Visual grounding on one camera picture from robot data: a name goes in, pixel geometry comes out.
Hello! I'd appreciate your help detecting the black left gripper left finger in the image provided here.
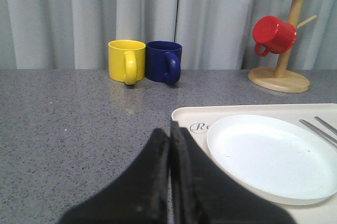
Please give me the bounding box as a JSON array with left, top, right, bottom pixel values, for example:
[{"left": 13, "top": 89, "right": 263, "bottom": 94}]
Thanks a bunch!
[{"left": 59, "top": 128, "right": 170, "bottom": 223}]

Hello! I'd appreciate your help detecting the navy blue mug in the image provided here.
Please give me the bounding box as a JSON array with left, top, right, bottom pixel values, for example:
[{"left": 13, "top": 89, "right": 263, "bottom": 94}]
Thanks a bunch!
[{"left": 145, "top": 40, "right": 183, "bottom": 85}]

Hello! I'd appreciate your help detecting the wooden mug tree stand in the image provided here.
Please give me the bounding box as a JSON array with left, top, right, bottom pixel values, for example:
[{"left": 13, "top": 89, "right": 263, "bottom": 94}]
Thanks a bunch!
[{"left": 248, "top": 0, "right": 317, "bottom": 93}]

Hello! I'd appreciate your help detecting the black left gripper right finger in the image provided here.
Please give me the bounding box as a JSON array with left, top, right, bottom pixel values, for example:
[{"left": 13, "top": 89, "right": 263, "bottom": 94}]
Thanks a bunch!
[{"left": 170, "top": 121, "right": 294, "bottom": 223}]

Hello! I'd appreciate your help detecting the white round plate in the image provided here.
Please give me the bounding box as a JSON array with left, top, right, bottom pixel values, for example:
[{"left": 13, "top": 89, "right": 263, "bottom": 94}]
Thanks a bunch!
[{"left": 207, "top": 115, "right": 336, "bottom": 206}]

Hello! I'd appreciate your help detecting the red mug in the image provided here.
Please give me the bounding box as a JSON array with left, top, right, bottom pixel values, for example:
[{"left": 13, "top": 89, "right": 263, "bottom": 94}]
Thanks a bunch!
[{"left": 252, "top": 15, "right": 297, "bottom": 57}]

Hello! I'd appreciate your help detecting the beige rabbit serving tray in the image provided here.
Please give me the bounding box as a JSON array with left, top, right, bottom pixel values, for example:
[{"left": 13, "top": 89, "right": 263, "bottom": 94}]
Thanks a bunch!
[{"left": 171, "top": 104, "right": 336, "bottom": 223}]

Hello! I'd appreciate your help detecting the steel chopstick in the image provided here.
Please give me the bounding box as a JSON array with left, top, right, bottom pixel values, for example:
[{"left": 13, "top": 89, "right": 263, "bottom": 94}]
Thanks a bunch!
[
  {"left": 299, "top": 119, "right": 336, "bottom": 145},
  {"left": 314, "top": 116, "right": 337, "bottom": 135}
]

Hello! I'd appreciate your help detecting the yellow mug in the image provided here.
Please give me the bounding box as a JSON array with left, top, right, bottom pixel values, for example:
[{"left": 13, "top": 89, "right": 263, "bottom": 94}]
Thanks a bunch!
[{"left": 108, "top": 40, "right": 146, "bottom": 85}]

